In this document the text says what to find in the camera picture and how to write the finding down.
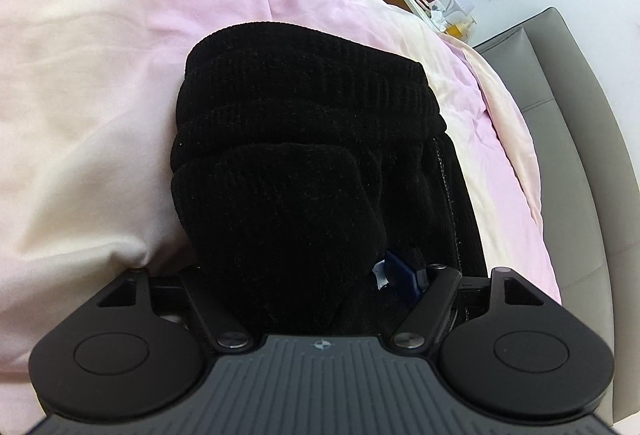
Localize yellow bottle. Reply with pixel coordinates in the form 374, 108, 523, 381
445, 16, 477, 42

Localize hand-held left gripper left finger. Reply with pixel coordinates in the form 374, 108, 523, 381
95, 265, 253, 352

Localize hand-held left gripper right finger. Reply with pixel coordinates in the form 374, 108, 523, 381
372, 250, 547, 357

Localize grey upholstered headboard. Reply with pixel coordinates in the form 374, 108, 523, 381
472, 7, 640, 435

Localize pink floral duvet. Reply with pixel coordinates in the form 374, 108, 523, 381
0, 0, 564, 416

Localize black corduroy pants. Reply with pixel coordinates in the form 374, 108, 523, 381
169, 21, 490, 337

